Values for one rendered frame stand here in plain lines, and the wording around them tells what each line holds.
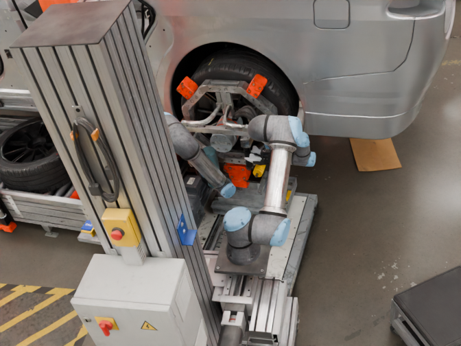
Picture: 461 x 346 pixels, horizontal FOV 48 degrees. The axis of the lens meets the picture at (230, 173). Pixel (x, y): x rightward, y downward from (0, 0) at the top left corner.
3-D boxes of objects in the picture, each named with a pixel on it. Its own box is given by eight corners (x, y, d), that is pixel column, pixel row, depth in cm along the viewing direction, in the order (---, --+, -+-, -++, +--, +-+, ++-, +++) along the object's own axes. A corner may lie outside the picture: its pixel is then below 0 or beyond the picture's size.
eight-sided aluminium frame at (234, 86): (283, 161, 305) (274, 81, 270) (280, 169, 301) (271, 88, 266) (197, 153, 323) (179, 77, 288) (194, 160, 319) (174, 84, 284)
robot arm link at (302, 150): (284, 140, 252) (286, 156, 259) (306, 142, 248) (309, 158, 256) (287, 129, 256) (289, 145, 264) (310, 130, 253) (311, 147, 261)
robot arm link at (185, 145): (189, 129, 215) (242, 188, 251) (177, 118, 223) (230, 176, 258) (169, 149, 215) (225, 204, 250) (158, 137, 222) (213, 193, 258)
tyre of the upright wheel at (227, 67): (303, 54, 283) (189, 39, 300) (293, 77, 267) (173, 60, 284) (297, 147, 328) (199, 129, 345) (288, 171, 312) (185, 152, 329)
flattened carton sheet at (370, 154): (384, 123, 411) (384, 119, 409) (401, 168, 369) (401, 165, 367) (346, 127, 414) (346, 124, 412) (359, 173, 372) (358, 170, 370)
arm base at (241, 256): (258, 266, 220) (255, 251, 214) (223, 264, 224) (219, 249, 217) (263, 239, 231) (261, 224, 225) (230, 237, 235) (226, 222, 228)
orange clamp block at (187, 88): (199, 85, 289) (186, 75, 287) (194, 93, 284) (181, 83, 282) (193, 93, 294) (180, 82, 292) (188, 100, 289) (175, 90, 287)
